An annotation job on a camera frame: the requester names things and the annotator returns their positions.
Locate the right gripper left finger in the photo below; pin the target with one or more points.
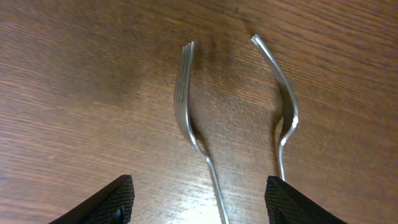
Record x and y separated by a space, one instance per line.
111 205

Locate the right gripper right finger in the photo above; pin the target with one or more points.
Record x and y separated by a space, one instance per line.
285 204

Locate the metal fork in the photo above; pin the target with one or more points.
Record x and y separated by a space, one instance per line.
182 116
290 111

